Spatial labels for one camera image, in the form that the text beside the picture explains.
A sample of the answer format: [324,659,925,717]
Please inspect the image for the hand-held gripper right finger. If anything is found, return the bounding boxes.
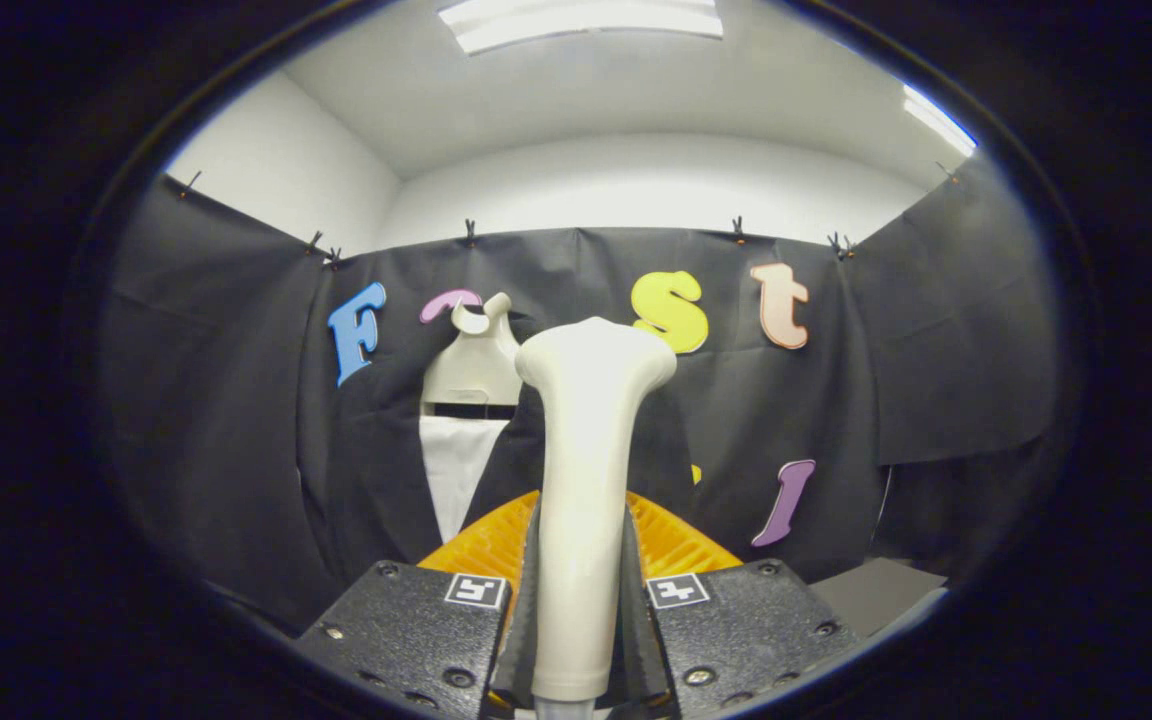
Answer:
[621,490,862,716]

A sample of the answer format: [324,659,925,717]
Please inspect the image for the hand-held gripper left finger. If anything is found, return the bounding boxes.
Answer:
[296,490,542,720]

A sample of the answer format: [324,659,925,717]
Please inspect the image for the black suit jacket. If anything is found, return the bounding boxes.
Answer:
[321,310,697,591]

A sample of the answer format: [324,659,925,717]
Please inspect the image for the white garment steamer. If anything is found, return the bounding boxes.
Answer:
[514,316,679,720]

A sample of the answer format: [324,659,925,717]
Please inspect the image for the white clothes hanger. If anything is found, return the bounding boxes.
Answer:
[421,292,525,406]

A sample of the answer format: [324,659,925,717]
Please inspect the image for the grey cabinet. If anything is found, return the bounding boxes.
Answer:
[811,557,947,641]

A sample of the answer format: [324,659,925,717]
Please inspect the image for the black backdrop cloth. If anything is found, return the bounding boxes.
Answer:
[101,150,1067,636]

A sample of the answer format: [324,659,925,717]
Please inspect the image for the long ceiling light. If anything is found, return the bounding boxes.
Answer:
[436,0,725,56]

